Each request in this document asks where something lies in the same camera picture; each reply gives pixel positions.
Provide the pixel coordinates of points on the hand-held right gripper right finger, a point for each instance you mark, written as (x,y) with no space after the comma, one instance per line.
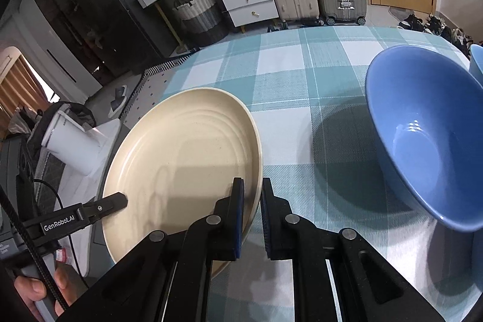
(266,220)

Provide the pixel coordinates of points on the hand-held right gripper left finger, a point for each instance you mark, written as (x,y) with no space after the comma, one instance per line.
(238,220)

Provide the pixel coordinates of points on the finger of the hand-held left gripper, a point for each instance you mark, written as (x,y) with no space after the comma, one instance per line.
(105,207)

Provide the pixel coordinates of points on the cream plate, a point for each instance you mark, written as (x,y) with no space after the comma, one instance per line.
(181,156)

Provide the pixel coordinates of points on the blue bowl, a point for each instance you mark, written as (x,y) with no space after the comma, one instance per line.
(477,61)
(426,141)

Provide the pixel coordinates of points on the person's left hand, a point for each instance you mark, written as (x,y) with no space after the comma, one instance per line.
(30,286)

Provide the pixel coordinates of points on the dark grey padded case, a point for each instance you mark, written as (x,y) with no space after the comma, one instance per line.
(22,167)

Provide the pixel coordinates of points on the white tumbler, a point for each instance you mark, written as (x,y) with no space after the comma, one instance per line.
(71,148)

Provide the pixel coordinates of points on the black backpack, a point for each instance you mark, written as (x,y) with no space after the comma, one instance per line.
(64,118)

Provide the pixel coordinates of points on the white grey slipper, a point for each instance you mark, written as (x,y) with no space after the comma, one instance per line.
(119,101)

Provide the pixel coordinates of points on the brown curtain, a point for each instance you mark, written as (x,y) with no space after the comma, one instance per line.
(19,95)

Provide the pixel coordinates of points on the teal white checked tablecloth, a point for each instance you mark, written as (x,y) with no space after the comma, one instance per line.
(302,80)

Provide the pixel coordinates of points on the white cabinet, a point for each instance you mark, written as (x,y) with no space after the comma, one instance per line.
(56,58)

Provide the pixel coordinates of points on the black tall cabinet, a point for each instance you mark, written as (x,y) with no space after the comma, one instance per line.
(64,16)

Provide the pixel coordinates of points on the woven basket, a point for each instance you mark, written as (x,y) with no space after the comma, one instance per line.
(200,20)

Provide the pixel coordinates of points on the grey door mat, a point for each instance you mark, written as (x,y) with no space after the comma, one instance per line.
(402,13)

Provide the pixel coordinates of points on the scattered shoes group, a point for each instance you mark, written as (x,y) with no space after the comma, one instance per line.
(434,27)

